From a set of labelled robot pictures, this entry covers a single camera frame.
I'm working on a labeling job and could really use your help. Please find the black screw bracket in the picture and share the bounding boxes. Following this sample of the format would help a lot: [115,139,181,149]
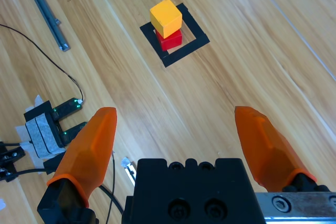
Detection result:
[0,141,26,183]

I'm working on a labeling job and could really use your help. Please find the thin black sensor wire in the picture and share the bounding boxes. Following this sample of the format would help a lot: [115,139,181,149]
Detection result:
[0,24,85,102]

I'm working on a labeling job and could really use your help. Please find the grey felt covered block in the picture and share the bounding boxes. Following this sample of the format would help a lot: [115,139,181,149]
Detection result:
[25,113,66,159]

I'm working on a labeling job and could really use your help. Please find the black fork sensor green lights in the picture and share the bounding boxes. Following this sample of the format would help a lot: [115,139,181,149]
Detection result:
[44,97,88,148]

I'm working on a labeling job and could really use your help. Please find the thin black hanging wire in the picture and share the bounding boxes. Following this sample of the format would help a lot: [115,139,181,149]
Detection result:
[106,152,117,224]

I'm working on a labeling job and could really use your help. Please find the black tape patch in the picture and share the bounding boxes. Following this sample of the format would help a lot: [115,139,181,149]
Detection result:
[43,152,66,170]
[23,100,53,122]

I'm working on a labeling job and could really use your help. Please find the red wooden block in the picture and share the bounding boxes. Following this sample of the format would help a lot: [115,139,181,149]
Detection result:
[155,28,183,52]

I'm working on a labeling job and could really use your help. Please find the white masking tape piece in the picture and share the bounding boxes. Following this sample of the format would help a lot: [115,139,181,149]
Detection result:
[15,125,36,156]
[25,94,44,113]

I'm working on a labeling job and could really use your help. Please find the yellow wooden block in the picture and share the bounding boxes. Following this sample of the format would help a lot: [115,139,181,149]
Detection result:
[149,0,183,39]

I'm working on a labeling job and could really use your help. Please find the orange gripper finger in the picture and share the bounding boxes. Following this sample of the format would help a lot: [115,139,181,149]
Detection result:
[234,105,330,193]
[36,106,118,224]

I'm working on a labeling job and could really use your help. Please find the black tape square outline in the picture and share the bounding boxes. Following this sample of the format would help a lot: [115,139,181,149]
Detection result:
[139,3,211,69]

